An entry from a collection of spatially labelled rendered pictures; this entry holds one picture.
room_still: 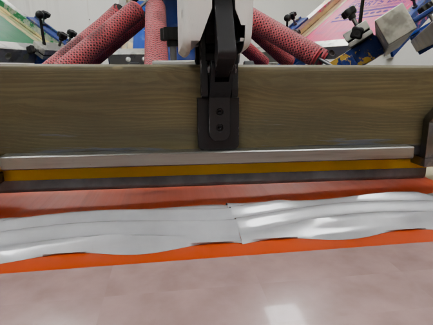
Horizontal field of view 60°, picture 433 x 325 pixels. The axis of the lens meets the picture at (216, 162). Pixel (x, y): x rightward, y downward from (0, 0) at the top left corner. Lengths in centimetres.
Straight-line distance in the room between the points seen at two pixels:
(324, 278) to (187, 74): 17
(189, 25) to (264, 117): 9
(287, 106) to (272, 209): 8
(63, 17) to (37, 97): 431
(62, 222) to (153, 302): 12
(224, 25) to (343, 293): 17
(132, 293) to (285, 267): 8
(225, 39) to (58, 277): 17
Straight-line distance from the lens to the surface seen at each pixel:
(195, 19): 26
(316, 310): 18
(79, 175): 32
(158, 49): 82
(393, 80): 34
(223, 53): 24
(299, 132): 31
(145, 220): 27
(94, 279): 21
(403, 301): 20
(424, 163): 36
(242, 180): 32
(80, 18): 457
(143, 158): 29
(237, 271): 21
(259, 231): 25
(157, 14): 94
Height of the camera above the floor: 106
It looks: 13 degrees down
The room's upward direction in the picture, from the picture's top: 1 degrees counter-clockwise
